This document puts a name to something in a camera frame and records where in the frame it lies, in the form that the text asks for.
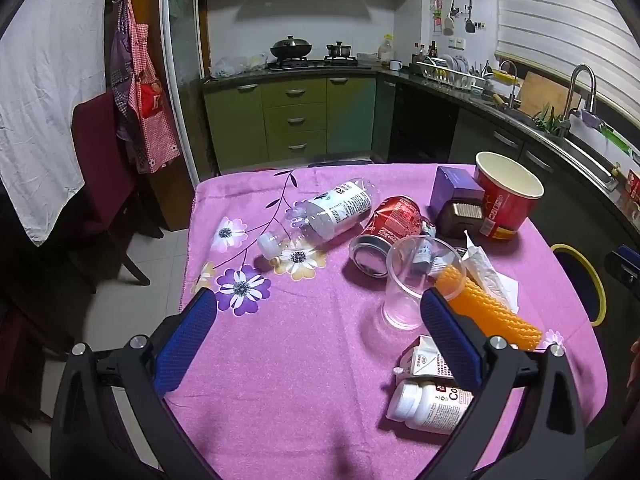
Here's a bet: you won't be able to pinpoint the purple checked apron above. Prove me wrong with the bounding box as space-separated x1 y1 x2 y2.
110 0 136 143

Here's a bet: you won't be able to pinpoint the tall chrome faucet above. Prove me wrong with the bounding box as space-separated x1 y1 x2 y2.
567 64 598 116

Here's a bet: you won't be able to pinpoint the long green base cabinet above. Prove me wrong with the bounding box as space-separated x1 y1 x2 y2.
372 77 640 241

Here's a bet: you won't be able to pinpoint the red soda can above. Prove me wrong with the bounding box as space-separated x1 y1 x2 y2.
348 195 436 278

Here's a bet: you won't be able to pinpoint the dark brown small box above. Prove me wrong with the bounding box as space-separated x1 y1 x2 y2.
434 199 486 240

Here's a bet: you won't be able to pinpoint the black wok with lid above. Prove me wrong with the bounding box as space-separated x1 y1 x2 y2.
270 36 313 60

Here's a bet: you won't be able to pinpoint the white hanging cloth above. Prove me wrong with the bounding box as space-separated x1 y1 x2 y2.
0 0 112 247

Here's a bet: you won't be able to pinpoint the white tissue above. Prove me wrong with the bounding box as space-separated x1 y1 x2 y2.
460 230 521 311

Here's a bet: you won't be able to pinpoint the sliding glass door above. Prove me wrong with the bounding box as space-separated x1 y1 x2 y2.
159 0 206 191

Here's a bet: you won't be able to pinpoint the small chrome faucet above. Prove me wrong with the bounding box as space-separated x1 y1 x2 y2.
500 60 518 106

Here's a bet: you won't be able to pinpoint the clear plastic bottle white label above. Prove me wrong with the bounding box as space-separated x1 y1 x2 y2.
257 177 381 266

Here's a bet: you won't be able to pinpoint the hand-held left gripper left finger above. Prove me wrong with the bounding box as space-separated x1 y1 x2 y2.
50 287 221 480

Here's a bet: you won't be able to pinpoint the white medicine bottle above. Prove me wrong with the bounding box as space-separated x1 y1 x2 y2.
386 379 476 435

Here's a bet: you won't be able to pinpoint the yellow ribbed wafer packet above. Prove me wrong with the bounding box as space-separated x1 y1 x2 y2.
434 265 543 353

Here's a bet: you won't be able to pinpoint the green vegetables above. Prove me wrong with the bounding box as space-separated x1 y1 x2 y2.
532 105 563 133

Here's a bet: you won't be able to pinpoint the pink floral tablecloth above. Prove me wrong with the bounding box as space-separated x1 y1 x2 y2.
177 162 608 480

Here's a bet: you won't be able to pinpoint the red checked apron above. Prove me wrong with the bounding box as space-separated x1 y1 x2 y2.
127 0 182 175

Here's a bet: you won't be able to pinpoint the cluster of sauce bottles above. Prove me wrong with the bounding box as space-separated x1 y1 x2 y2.
412 40 441 63

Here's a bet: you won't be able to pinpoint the white dish rack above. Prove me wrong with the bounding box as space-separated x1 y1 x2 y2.
422 55 488 92

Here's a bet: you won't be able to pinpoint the white window blinds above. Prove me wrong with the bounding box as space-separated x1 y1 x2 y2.
495 0 640 116

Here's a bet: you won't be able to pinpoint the small white vial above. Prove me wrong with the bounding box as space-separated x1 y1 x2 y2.
411 235 451 276

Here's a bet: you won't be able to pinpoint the steel kitchen sink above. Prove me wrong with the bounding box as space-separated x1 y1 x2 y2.
500 105 621 191

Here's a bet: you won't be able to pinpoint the clear plastic cup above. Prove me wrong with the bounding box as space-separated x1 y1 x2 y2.
382 234 467 331

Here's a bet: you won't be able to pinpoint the small white red carton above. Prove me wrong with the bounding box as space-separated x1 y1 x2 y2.
397 335 458 381

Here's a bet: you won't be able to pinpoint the dark kitchen countertop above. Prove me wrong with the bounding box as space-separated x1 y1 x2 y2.
200 62 640 221

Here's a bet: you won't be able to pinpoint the yellow rimmed trash bin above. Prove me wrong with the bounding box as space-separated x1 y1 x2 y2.
550 243 607 326

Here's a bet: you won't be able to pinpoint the red paper bowl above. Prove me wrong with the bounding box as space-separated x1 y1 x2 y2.
472 151 545 242

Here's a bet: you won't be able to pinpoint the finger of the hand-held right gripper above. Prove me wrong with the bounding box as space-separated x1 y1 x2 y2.
604 244 640 301

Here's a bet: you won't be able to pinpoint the dark red chair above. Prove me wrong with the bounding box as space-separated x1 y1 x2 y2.
70 87 166 286

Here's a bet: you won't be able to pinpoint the black gas stove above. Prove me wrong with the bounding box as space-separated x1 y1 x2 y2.
266 56 360 71

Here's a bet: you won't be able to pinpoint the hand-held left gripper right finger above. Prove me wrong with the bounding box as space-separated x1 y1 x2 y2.
420 287 588 480

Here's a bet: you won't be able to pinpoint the green base cabinet with drawers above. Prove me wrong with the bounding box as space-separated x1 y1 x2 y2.
202 75 378 171

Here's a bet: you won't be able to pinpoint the wooden cutting board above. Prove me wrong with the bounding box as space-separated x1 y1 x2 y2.
519 71 583 118

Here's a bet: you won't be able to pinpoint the purple plastic container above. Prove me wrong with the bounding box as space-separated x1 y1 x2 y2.
570 109 601 131

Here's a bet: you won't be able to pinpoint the clear plastic bag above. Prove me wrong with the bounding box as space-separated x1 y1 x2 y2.
212 52 268 78

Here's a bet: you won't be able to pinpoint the purple cardboard box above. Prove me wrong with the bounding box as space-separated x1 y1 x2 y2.
429 166 486 221

